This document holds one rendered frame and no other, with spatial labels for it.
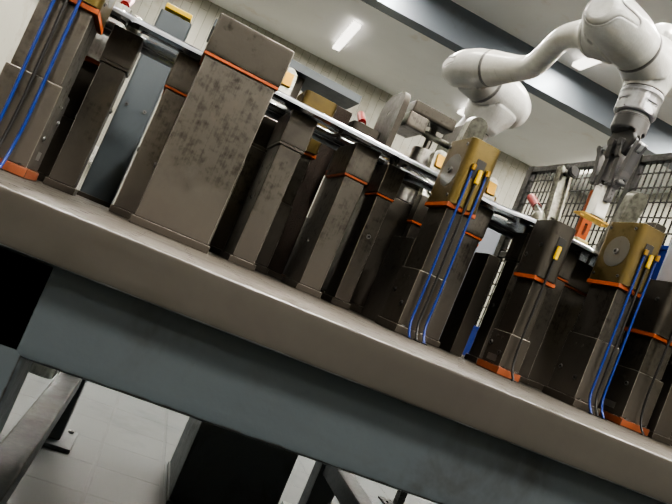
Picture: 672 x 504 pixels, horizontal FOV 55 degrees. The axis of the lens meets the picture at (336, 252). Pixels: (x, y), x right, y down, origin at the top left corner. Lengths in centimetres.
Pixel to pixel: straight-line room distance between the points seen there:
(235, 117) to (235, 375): 51
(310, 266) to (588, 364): 52
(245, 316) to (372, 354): 11
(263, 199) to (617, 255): 64
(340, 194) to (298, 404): 66
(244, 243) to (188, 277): 63
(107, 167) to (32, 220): 97
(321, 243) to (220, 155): 29
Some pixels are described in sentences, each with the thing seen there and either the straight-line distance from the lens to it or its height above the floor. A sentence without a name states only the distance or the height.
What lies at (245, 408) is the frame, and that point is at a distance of 56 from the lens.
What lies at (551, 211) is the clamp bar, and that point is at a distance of 160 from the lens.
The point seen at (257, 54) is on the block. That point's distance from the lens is 99.
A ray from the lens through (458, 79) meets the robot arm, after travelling 194.
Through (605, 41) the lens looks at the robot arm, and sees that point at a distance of 146.
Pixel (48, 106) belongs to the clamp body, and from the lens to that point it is 94.
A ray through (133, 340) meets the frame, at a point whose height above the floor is 62.
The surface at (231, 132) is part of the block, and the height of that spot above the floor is 88.
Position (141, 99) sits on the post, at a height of 94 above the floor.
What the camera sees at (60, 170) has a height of 73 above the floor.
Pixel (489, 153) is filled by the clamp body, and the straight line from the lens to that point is 110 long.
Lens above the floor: 72
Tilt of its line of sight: 3 degrees up
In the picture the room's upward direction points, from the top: 23 degrees clockwise
